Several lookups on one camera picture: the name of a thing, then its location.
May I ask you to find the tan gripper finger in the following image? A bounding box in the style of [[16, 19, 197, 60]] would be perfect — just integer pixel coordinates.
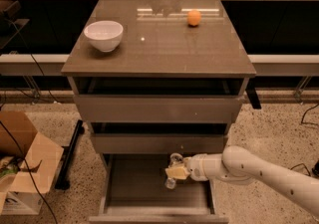
[[165, 164, 190, 180]]

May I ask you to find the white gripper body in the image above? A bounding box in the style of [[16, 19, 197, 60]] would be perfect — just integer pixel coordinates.
[[185, 154, 222, 181]]

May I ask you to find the silver redbull can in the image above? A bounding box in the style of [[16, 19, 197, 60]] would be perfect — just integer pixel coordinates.
[[164, 153, 184, 189]]

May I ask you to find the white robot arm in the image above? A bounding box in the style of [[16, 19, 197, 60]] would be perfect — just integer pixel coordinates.
[[165, 145, 319, 218]]

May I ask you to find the bottom grey open drawer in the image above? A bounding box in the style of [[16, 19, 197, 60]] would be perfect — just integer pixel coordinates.
[[89, 154, 229, 224]]

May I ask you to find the middle grey drawer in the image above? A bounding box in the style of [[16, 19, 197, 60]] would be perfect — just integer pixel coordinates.
[[91, 122, 229, 154]]

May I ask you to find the grey drawer cabinet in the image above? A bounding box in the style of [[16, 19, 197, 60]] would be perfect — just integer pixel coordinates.
[[61, 0, 257, 224]]

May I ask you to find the top grey drawer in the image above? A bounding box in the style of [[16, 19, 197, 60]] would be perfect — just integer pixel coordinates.
[[73, 77, 247, 124]]

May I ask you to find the black table leg right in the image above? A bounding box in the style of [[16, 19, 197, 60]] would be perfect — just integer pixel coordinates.
[[246, 79, 261, 110]]

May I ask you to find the black metal floor bar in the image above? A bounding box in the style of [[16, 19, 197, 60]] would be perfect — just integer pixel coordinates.
[[55, 119, 85, 190]]

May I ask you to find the orange fruit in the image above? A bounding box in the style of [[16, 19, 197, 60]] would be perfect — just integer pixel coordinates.
[[187, 10, 201, 27]]

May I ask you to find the brown cardboard box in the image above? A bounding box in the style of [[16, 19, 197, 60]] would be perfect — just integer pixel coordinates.
[[0, 111, 63, 215]]

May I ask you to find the white ceramic bowl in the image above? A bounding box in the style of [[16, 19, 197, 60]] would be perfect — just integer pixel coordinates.
[[84, 21, 124, 53]]

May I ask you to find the black cable on right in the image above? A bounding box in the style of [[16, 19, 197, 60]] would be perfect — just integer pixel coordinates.
[[290, 103, 319, 177]]

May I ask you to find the black cable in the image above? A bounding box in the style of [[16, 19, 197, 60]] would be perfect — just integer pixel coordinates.
[[0, 18, 61, 224], [290, 103, 319, 177]]

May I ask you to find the black cable on left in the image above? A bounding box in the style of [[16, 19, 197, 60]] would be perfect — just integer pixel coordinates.
[[0, 18, 61, 224]]

